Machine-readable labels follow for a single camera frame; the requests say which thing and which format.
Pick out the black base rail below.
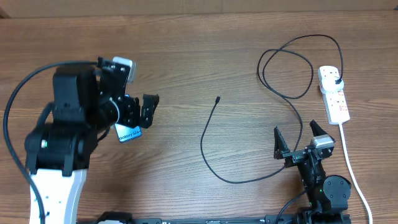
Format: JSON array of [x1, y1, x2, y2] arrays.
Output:
[[77, 212, 351, 224]]

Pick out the white power strip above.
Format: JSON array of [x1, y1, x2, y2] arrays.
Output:
[[317, 65, 350, 125]]

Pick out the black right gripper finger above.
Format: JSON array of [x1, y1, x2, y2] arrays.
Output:
[[274, 127, 290, 159], [310, 120, 326, 137]]

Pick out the black charger cable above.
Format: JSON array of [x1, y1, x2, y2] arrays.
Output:
[[200, 34, 345, 185]]

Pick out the blue Galaxy smartphone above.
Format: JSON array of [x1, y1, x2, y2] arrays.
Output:
[[115, 95, 142, 142]]

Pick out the white charger plug adapter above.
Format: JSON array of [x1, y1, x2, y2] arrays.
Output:
[[320, 77, 345, 94]]

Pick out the white power strip cord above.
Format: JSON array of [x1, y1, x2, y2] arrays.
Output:
[[338, 123, 374, 224]]

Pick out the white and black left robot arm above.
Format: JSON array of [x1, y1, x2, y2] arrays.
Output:
[[24, 57, 160, 223]]

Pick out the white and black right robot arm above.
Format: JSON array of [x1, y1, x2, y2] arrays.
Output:
[[265, 121, 352, 224]]

